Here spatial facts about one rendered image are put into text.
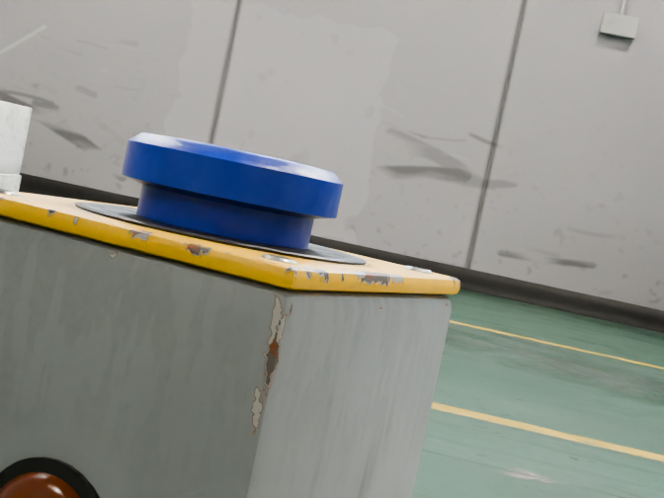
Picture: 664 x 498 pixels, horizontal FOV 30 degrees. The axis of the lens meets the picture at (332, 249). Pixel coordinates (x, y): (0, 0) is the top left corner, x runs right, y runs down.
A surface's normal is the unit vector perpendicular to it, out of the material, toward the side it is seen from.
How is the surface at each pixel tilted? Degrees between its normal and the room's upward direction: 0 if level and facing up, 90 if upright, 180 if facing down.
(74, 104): 90
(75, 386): 90
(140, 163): 90
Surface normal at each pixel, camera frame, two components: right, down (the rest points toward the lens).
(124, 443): -0.44, -0.04
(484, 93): -0.15, 0.02
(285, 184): 0.48, 0.14
